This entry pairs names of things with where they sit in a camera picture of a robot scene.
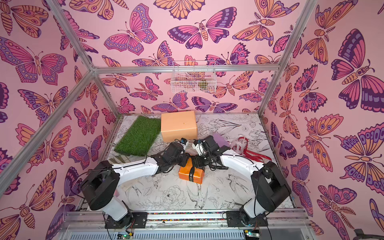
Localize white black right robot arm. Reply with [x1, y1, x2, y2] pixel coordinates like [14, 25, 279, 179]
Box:
[192, 136, 292, 226]

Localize orange gift box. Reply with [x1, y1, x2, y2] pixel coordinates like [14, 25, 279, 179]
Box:
[178, 157, 205, 185]

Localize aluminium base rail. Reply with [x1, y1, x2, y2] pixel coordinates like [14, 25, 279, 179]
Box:
[58, 209, 316, 240]

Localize white satin ribbon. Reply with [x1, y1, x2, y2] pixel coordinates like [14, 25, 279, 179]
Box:
[230, 139, 244, 155]

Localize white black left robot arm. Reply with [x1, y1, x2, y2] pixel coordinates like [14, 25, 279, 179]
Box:
[80, 138, 190, 222]

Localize white wire basket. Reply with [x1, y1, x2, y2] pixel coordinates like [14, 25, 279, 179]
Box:
[170, 60, 217, 94]

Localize lilac gift box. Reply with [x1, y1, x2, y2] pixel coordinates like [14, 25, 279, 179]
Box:
[212, 133, 230, 148]

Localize red satin ribbon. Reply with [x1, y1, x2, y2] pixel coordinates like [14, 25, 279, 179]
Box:
[237, 135, 272, 163]

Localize green plant in basket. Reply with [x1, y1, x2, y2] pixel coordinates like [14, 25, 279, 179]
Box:
[198, 79, 211, 92]

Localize green artificial grass mat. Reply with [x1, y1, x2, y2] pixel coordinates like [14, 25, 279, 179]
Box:
[114, 116, 161, 157]

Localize black printed ribbon bow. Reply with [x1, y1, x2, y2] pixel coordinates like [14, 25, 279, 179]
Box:
[187, 163, 229, 183]

